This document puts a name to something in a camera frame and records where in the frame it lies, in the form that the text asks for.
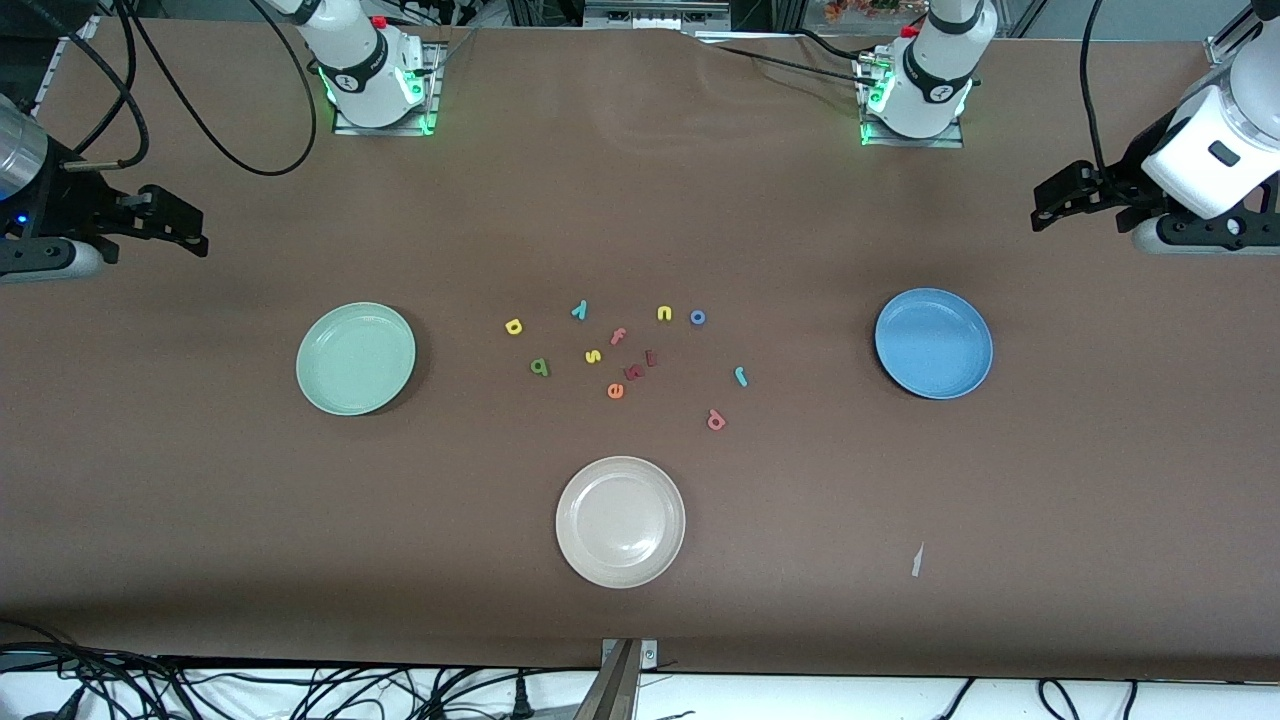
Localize blue plate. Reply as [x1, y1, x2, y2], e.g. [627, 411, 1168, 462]
[874, 288, 995, 401]

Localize green plate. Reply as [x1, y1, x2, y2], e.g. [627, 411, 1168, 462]
[296, 302, 417, 417]

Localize orange artificial flowers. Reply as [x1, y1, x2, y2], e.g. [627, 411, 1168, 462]
[825, 0, 906, 23]

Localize brown table cover sheet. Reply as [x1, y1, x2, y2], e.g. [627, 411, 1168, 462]
[0, 15, 1280, 683]

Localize silver electronics box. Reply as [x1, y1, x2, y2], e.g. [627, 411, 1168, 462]
[583, 0, 733, 31]

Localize beige plate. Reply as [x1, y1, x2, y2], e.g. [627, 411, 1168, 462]
[555, 456, 687, 590]

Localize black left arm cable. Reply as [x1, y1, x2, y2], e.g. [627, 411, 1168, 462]
[1078, 0, 1113, 176]

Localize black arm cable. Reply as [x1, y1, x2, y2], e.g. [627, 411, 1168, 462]
[20, 0, 319, 178]
[1078, 0, 1113, 176]

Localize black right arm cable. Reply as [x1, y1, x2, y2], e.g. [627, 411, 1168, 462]
[20, 0, 319, 178]

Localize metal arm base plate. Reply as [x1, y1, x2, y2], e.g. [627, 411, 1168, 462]
[858, 55, 966, 149]
[332, 40, 442, 136]

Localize aluminium frame rail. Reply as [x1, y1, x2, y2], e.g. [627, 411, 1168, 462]
[1205, 10, 1256, 66]
[35, 15, 101, 111]

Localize black base cable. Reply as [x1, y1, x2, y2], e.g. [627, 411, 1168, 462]
[715, 30, 881, 86]

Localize tangled black floor cables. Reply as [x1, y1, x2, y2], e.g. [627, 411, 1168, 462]
[0, 620, 601, 720]

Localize black floor cable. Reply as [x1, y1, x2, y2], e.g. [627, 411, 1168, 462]
[925, 678, 976, 720]
[1038, 678, 1083, 720]

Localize silver metal bracket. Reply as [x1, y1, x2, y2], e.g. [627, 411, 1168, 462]
[601, 638, 659, 671]

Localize aluminium mounting post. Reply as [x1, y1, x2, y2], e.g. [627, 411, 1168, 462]
[572, 640, 641, 720]

